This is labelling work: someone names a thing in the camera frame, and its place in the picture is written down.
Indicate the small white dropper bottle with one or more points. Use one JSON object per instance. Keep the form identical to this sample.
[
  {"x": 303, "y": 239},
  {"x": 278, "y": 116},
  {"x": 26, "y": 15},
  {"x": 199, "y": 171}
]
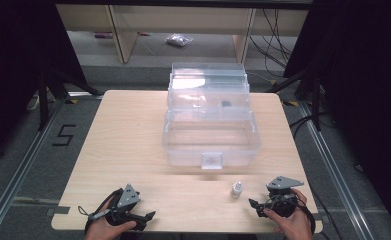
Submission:
[{"x": 236, "y": 190}]

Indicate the person's left hand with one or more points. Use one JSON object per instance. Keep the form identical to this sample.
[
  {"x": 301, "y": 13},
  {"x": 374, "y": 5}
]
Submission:
[{"x": 103, "y": 229}]

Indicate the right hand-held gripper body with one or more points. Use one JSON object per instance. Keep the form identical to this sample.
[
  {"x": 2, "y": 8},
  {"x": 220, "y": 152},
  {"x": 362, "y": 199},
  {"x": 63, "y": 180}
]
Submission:
[{"x": 282, "y": 193}]

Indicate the clear plastic storage box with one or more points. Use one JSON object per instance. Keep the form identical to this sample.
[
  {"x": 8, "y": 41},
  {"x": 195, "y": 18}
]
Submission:
[{"x": 213, "y": 133}]

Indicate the aluminium floor rail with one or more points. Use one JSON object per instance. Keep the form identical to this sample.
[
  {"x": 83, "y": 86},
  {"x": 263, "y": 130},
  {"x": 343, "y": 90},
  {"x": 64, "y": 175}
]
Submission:
[
  {"x": 333, "y": 166},
  {"x": 19, "y": 173}
]

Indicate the black metal stand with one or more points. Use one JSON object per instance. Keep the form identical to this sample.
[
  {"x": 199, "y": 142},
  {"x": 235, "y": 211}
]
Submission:
[
  {"x": 43, "y": 96},
  {"x": 315, "y": 96}
]

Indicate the clear plastic bag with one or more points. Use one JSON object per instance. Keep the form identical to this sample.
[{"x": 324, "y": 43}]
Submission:
[{"x": 179, "y": 40}]

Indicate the wooden shelf unit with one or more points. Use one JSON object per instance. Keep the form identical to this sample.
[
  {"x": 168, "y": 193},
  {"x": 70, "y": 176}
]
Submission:
[{"x": 183, "y": 20}]

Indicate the person's right hand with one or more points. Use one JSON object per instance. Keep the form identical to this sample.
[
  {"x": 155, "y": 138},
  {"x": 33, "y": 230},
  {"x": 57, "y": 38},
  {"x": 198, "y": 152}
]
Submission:
[{"x": 293, "y": 226}]

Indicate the black curtain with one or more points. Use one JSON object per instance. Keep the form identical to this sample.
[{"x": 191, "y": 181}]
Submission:
[
  {"x": 366, "y": 83},
  {"x": 16, "y": 66}
]

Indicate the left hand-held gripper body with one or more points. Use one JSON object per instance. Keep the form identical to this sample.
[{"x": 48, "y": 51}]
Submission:
[{"x": 128, "y": 197}]

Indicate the small dark object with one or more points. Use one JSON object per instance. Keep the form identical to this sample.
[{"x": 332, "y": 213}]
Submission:
[{"x": 226, "y": 102}]

